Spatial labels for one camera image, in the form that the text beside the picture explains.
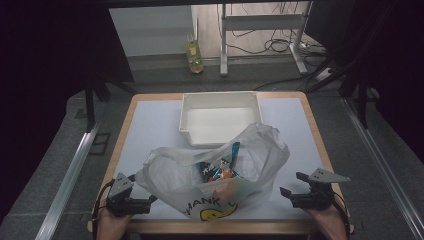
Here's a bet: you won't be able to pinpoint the white desk frame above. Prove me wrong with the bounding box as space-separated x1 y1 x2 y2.
218 1 314 77

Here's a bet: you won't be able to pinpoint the person's left hand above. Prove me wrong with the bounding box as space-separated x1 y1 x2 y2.
96 208 133 240

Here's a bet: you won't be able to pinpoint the black metal stand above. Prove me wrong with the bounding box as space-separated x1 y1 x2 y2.
84 75 138 133
305 59 372 130

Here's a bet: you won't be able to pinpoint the white table mat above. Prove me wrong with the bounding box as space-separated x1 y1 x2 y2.
99 97 341 221

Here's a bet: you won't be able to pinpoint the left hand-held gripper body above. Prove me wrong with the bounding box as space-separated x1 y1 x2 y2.
105 172 152 218

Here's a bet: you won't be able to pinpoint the green bottle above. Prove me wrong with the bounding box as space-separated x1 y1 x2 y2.
185 32 205 75

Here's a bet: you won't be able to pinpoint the black floor cables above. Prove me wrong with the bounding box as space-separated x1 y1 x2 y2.
226 2 328 57

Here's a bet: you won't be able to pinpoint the left hand-held gripper cable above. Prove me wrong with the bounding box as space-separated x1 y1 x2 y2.
91 179 116 240

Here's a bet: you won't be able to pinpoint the right hand-held gripper cable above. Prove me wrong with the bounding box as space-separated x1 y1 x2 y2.
332 190 353 240

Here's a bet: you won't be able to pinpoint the aluminium rail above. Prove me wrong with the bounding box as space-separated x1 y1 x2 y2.
34 122 102 240
342 97 424 240

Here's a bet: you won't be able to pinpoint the white power strip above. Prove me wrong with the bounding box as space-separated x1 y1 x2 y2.
314 67 333 83

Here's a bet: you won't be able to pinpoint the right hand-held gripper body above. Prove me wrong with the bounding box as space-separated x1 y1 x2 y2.
289 168 352 212

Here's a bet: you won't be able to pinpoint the person's right hand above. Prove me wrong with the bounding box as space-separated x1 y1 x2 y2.
304 203 350 240

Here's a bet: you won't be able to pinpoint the dark curtain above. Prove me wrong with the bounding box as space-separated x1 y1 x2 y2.
305 0 424 163
0 0 135 223

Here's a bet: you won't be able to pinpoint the hand-held gripper cable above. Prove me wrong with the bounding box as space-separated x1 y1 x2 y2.
332 190 353 240
91 179 116 240

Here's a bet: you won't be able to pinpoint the white plastic bin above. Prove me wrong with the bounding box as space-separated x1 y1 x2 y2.
178 90 264 150

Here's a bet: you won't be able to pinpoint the dark floor plate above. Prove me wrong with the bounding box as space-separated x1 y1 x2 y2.
88 132 111 156

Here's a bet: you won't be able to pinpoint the blue orange snack packet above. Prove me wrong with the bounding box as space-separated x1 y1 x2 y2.
196 141 250 185

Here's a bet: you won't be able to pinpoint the translucent white plastic bag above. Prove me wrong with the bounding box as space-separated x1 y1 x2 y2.
134 121 291 223

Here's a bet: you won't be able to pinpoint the wooden table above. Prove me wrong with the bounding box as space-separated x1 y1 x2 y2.
87 91 355 235

